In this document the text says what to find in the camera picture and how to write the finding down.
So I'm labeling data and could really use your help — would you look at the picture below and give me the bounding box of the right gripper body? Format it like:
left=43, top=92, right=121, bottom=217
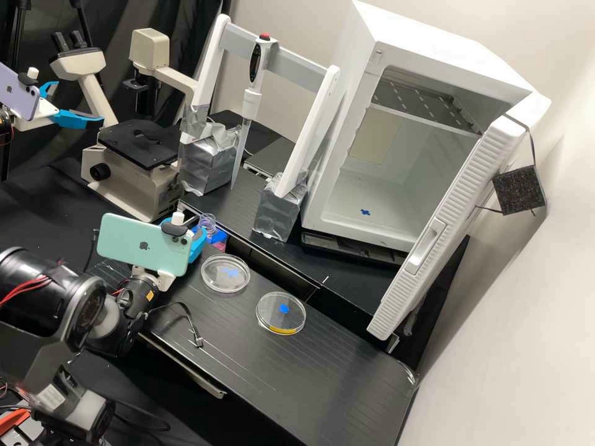
left=131, top=265, right=177, bottom=292

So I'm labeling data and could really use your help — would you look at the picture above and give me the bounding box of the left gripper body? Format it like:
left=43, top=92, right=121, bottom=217
left=14, top=98, right=60, bottom=132

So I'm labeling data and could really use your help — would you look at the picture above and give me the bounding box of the small bottle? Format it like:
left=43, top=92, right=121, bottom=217
left=200, top=212, right=219, bottom=242

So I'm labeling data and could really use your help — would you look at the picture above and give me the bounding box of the petri dish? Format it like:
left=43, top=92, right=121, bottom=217
left=200, top=253, right=252, bottom=294

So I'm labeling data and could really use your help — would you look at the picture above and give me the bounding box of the cream microscope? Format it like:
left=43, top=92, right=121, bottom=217
left=48, top=27, right=200, bottom=223

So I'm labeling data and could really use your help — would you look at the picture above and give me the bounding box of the white pipette stand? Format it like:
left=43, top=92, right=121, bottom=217
left=178, top=13, right=343, bottom=243

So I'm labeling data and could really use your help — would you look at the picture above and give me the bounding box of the petri dish lid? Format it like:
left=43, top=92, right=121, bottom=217
left=254, top=291, right=307, bottom=336

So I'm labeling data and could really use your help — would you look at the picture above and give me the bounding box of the pipette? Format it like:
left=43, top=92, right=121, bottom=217
left=230, top=33, right=279, bottom=191

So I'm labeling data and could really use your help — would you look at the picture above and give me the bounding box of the incubator door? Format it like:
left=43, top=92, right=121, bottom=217
left=366, top=92, right=552, bottom=343

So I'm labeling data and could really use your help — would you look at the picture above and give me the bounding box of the white incubator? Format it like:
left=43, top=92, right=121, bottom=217
left=299, top=0, right=534, bottom=255

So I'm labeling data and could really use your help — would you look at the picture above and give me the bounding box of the left wrist camera phone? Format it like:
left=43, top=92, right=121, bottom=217
left=0, top=62, right=42, bottom=123

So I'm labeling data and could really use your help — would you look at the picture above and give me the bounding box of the wrist camera phone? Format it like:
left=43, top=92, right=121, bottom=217
left=0, top=62, right=42, bottom=123
left=96, top=211, right=196, bottom=279

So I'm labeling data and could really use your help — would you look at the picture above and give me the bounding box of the right wrist camera phone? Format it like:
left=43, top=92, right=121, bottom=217
left=96, top=211, right=196, bottom=279

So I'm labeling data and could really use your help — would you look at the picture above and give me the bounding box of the black cable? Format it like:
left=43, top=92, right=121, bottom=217
left=148, top=301, right=206, bottom=349

